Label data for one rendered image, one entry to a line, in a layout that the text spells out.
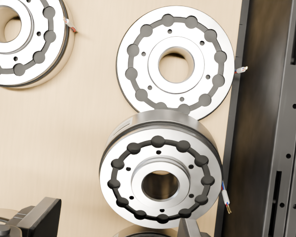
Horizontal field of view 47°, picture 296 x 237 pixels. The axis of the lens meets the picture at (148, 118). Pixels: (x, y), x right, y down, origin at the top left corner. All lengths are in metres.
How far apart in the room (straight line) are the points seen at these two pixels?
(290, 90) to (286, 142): 0.03
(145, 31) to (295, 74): 0.13
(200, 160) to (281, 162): 0.07
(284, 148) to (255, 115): 0.05
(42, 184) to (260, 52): 0.23
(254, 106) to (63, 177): 0.19
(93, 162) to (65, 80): 0.08
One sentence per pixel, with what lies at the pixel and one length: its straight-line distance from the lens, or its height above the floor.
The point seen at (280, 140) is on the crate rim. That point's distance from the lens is 0.24.
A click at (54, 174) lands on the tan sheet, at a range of 0.34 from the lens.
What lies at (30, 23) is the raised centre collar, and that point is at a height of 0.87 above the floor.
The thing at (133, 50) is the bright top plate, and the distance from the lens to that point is 0.30.
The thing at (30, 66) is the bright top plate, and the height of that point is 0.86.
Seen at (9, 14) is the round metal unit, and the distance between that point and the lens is 0.34.
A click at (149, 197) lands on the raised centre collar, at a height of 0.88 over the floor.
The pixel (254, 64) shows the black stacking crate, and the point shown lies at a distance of 0.30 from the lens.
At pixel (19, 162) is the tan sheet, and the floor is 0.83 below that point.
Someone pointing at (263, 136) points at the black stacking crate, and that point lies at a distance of 0.26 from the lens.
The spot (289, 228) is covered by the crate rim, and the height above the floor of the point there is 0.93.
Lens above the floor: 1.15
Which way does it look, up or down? 87 degrees down
